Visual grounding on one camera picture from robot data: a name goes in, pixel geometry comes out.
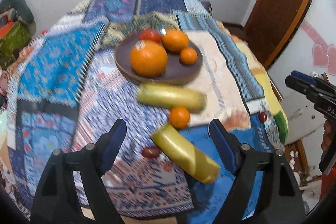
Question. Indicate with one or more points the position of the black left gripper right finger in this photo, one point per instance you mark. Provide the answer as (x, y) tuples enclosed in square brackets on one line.
[(279, 198)]

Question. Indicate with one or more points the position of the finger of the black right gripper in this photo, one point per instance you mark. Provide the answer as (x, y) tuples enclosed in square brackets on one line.
[(302, 87), (316, 81)]

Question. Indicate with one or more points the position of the small mandarin orange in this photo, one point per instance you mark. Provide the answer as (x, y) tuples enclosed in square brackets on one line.
[(188, 56)]

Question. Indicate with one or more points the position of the large orange with sticker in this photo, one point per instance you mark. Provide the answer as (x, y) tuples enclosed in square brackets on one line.
[(148, 59)]

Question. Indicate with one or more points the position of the person's right hand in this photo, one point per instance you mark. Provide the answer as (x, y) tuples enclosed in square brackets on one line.
[(328, 134)]

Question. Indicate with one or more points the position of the yellow orange blanket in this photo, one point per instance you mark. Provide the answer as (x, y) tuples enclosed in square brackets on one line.
[(263, 79)]

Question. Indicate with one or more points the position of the peeled pomelo segment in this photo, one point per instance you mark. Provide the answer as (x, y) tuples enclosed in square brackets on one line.
[(237, 120)]

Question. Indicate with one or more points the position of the brown wooden door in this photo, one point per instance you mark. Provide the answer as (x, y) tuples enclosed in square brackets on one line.
[(271, 25)]

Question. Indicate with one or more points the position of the short yellow-green sugarcane piece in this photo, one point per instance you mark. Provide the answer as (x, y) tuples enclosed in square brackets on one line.
[(185, 155)]

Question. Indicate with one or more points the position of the small tangerine on cloth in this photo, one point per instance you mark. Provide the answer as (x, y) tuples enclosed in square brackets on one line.
[(179, 117)]

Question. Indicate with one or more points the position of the medium orange on plate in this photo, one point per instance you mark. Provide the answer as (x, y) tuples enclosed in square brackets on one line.
[(175, 40)]

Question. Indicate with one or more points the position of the long yellow-green sugarcane piece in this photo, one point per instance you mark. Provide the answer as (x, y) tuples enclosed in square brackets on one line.
[(168, 96)]

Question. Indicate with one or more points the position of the red tomato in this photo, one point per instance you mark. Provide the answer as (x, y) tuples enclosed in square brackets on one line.
[(151, 35)]

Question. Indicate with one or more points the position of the green patterned box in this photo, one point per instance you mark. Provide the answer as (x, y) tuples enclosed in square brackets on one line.
[(16, 39)]

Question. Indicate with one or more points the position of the dark green plush pillow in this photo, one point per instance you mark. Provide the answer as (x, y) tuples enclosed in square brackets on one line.
[(17, 10)]

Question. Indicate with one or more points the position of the pink heart wall sticker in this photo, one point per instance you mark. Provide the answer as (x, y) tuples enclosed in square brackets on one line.
[(322, 53)]

